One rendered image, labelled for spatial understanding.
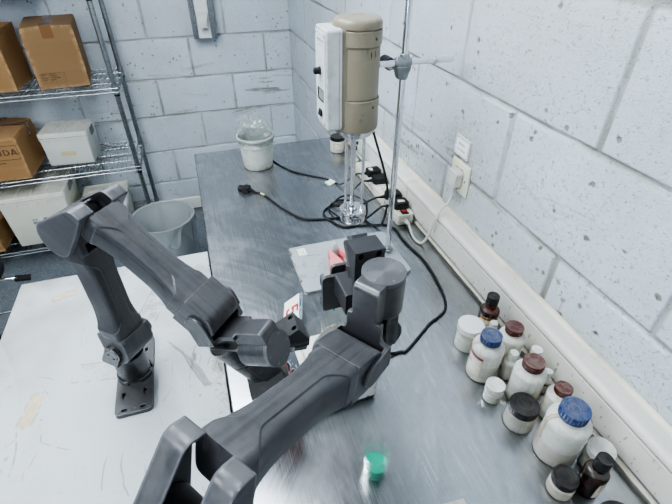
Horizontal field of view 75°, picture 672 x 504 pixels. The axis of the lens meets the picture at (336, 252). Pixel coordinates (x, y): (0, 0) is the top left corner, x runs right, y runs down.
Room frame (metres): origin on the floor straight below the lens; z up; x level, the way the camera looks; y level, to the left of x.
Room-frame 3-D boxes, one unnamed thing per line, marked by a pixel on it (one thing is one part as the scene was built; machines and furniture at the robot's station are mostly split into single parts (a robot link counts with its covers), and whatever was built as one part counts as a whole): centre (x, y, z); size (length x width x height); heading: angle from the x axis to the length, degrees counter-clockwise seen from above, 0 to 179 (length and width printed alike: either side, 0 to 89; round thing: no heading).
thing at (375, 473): (0.38, -0.07, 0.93); 0.04 x 0.04 x 0.06
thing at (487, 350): (0.59, -0.31, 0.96); 0.06 x 0.06 x 0.11
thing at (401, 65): (1.05, -0.13, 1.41); 0.25 x 0.11 x 0.05; 108
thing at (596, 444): (0.40, -0.45, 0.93); 0.05 x 0.05 x 0.05
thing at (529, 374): (0.53, -0.37, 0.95); 0.06 x 0.06 x 0.11
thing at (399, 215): (1.35, -0.16, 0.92); 0.40 x 0.06 x 0.04; 18
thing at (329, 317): (0.59, 0.00, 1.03); 0.07 x 0.06 x 0.08; 72
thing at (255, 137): (1.59, 0.30, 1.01); 0.14 x 0.14 x 0.21
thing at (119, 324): (0.58, 0.41, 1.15); 0.07 x 0.06 x 0.33; 156
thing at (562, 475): (0.35, -0.38, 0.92); 0.04 x 0.04 x 0.04
